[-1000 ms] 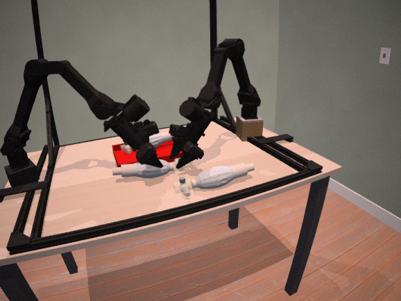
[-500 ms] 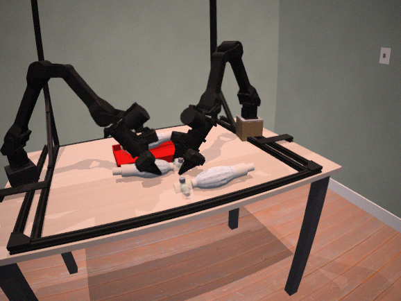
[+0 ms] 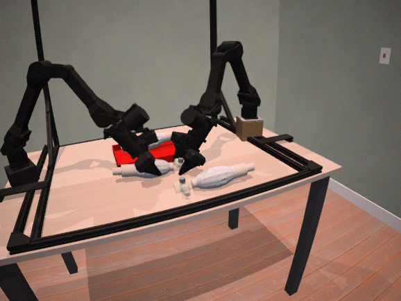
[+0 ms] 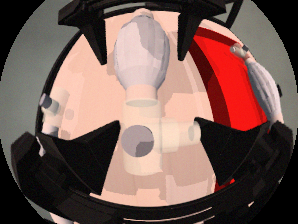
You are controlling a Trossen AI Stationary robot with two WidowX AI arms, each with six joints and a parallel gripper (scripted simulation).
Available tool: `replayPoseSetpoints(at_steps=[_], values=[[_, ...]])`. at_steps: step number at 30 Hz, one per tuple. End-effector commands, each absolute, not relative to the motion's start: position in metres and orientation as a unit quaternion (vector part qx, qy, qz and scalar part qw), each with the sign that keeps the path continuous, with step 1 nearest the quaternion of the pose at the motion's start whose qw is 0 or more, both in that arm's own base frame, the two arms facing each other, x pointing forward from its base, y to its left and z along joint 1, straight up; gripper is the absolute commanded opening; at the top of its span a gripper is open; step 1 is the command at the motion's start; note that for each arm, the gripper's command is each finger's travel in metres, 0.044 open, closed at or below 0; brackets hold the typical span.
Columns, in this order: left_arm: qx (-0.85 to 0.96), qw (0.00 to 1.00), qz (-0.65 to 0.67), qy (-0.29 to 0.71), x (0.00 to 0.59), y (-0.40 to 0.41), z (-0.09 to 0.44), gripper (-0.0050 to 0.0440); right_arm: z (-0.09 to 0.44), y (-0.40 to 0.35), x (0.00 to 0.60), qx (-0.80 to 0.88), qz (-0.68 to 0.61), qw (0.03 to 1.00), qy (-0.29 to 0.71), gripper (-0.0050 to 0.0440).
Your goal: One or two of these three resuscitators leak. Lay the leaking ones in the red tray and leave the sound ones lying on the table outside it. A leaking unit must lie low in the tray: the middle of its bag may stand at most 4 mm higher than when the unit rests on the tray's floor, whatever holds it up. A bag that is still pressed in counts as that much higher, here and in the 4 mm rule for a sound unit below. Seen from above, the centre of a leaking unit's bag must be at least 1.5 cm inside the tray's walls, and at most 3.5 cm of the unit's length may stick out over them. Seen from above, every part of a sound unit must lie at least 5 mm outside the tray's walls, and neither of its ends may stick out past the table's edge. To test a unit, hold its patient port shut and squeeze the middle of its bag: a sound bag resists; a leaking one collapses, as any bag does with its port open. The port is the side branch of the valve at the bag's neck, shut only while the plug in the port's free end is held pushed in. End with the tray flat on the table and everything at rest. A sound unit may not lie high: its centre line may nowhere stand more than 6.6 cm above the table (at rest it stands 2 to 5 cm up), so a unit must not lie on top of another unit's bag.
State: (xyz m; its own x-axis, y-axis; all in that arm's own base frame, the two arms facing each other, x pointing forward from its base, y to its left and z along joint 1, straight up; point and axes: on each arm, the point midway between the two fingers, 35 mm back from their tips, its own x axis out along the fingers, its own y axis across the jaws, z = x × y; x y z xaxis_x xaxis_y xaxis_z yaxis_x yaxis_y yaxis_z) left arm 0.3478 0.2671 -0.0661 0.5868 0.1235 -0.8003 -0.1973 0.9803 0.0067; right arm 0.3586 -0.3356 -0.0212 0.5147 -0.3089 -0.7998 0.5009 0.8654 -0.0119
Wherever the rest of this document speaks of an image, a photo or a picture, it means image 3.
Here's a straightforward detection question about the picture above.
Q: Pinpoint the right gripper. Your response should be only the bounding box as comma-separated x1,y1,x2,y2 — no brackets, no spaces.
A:
121,133,162,176

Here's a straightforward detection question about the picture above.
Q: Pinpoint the red tray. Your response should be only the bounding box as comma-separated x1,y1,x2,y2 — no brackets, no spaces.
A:
112,141,175,167

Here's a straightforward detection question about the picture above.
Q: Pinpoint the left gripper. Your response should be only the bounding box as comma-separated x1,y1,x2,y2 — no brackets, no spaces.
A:
172,129,206,175

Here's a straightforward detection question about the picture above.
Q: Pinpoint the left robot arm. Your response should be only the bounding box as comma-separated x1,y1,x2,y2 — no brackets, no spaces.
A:
171,41,261,148

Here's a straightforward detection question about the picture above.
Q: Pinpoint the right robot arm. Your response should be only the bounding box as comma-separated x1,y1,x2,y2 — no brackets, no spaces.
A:
0,60,158,171

